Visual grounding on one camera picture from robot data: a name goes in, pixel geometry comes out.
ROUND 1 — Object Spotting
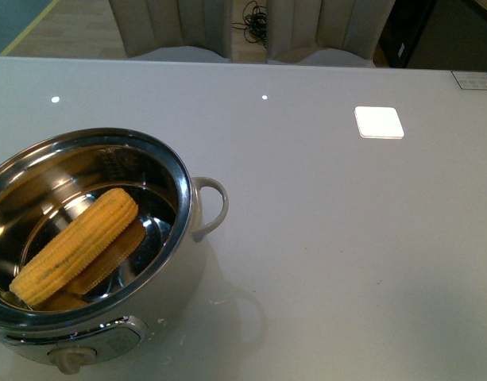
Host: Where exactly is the yellow corn cob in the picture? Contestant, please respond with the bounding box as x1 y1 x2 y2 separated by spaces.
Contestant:
10 188 138 306

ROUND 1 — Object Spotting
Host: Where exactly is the black label sticker on table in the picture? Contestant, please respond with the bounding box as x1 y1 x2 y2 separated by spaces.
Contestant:
451 71 487 90

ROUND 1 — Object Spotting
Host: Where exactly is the black floor cable bundle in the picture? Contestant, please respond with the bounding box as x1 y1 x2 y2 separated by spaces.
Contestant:
232 0 268 50

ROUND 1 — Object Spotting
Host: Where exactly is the white electric cooking pot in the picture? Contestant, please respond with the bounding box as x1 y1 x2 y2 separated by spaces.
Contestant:
0 129 229 375

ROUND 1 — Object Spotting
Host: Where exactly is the right beige upholstered chair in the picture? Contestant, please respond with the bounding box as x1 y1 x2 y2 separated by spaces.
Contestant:
266 0 395 67

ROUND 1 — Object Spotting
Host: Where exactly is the left beige upholstered chair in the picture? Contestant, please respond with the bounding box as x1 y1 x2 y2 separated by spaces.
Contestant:
110 0 233 64

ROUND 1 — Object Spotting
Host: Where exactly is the beige upholstered chair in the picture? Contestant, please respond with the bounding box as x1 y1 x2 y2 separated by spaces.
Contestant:
110 0 233 64
266 0 395 67

